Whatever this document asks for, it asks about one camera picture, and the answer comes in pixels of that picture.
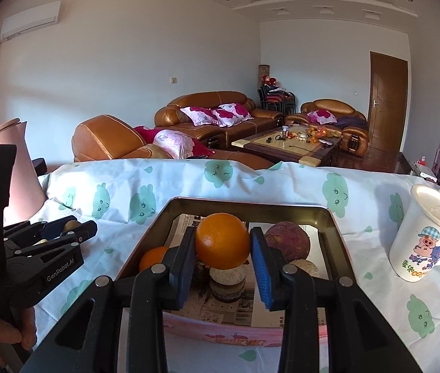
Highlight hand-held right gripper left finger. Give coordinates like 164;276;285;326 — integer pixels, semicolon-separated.
21;234;198;373

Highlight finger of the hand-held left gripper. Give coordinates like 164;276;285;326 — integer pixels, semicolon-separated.
12;221;98;259
3;219;69;242

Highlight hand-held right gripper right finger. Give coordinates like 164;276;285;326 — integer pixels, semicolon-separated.
249;227;424;373

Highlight small orange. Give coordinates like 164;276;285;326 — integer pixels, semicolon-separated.
139;246;170;273

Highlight purple passion fruit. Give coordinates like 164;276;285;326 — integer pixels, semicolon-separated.
263;221;311;261

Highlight large orange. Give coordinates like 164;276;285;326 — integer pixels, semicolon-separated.
195;212;251;270

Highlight pink tin box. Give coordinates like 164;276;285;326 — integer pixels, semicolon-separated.
115;197;358;348

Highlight person's left hand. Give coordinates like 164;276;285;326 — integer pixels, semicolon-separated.
0;307;37;352

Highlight printed paper sheet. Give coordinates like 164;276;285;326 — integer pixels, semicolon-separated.
165;213;331;329

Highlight pink electric kettle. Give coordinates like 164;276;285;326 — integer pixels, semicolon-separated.
0;118;46;222

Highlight white green printed tablecloth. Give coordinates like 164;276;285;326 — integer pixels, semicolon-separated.
4;158;440;373

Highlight red blanket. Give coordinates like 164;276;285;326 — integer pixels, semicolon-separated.
132;125;215;158

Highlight wooden coffee table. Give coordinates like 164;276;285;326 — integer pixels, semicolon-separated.
231;124;343;168

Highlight pale pink pillow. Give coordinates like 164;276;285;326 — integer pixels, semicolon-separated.
153;129;195;160

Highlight pile of small oranges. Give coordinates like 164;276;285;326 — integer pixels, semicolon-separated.
305;124;341;144

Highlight pink floral pillow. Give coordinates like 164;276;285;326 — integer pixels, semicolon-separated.
219;103;253;121
180;106;220;126
212;109;242;127
307;109;338;124

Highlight white cartoon mug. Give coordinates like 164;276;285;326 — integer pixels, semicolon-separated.
389;184;440;283

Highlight brown leather three-seat sofa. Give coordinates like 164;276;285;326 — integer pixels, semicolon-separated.
155;91;286;149

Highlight stacked dark chairs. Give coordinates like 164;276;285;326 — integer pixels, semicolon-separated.
257;85;296;114

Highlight purple blanket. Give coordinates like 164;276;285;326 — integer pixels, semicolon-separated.
336;116;368;129

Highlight dark television cabinet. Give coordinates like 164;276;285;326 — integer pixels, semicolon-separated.
393;151;438;179

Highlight brown leather armchair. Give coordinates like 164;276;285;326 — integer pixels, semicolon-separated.
285;99;370;158

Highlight white mug lid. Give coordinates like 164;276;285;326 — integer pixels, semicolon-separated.
410;184;440;234

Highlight white air conditioner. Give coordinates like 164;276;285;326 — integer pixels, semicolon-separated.
1;1;61;40

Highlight brown wooden door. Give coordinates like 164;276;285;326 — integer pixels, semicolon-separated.
368;51;409;152

